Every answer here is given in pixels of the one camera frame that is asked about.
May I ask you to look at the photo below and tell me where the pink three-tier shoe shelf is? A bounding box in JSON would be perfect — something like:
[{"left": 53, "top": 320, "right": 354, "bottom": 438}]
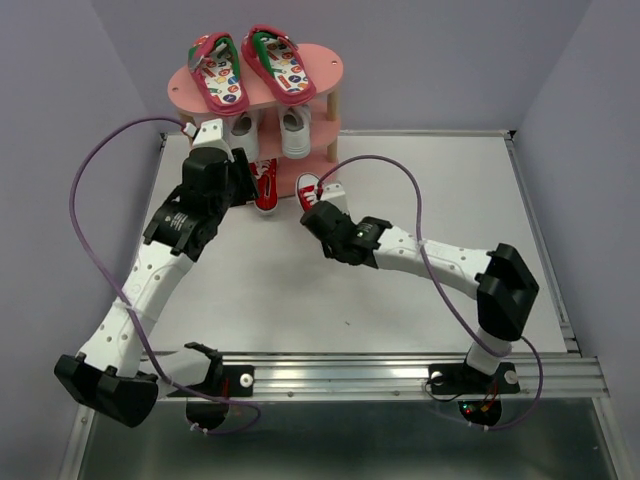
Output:
[{"left": 166, "top": 43, "right": 345, "bottom": 200}]

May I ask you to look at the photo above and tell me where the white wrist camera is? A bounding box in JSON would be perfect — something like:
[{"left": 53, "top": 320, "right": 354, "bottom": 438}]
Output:
[
  {"left": 318, "top": 183, "right": 348, "bottom": 211},
  {"left": 181, "top": 119, "right": 232, "bottom": 157}
]

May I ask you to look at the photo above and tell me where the pink patterned sandal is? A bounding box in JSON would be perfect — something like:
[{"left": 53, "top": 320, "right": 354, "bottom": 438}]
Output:
[
  {"left": 187, "top": 32, "right": 249, "bottom": 117},
  {"left": 241, "top": 24, "right": 317, "bottom": 107}
]

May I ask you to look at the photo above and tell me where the aluminium front mounting rail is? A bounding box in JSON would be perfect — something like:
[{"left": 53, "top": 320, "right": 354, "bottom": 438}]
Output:
[{"left": 82, "top": 352, "right": 611, "bottom": 404}]

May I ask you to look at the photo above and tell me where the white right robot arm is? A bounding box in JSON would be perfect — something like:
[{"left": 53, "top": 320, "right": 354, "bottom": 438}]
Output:
[{"left": 300, "top": 201, "right": 539, "bottom": 390}]

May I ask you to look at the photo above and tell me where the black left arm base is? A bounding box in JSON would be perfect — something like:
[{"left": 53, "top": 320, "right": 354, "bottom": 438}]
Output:
[{"left": 169, "top": 365, "right": 261, "bottom": 436}]

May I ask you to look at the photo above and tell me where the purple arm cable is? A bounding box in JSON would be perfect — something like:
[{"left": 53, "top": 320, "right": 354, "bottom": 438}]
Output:
[
  {"left": 68, "top": 116, "right": 264, "bottom": 437},
  {"left": 314, "top": 154, "right": 546, "bottom": 434}
]

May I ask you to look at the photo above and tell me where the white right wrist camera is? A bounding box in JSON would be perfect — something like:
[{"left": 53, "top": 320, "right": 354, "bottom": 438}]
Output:
[{"left": 318, "top": 183, "right": 348, "bottom": 211}]

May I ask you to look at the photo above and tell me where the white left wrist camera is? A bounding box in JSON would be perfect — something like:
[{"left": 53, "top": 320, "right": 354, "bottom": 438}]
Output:
[{"left": 181, "top": 119, "right": 232, "bottom": 157}]

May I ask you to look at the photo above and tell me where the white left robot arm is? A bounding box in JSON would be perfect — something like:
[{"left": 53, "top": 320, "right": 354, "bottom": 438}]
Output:
[{"left": 54, "top": 147, "right": 258, "bottom": 427}]

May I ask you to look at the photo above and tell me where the red sneaker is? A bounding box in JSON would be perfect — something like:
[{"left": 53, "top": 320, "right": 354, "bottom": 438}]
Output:
[
  {"left": 295, "top": 173, "right": 322, "bottom": 212},
  {"left": 249, "top": 158, "right": 278, "bottom": 215}
]

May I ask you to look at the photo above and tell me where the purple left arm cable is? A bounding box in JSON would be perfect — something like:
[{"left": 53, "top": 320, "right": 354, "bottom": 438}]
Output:
[{"left": 68, "top": 116, "right": 264, "bottom": 437}]

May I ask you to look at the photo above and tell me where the white sneaker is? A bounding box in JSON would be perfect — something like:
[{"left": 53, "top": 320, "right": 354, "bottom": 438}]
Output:
[
  {"left": 278, "top": 104, "right": 312, "bottom": 159},
  {"left": 227, "top": 110, "right": 262, "bottom": 162}
]

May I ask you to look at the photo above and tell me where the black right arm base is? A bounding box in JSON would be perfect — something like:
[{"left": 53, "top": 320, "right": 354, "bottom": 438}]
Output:
[{"left": 423, "top": 362, "right": 521, "bottom": 429}]

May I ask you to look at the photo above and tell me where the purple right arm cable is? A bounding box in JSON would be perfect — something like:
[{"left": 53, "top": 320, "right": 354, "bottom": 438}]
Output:
[{"left": 314, "top": 154, "right": 546, "bottom": 434}]

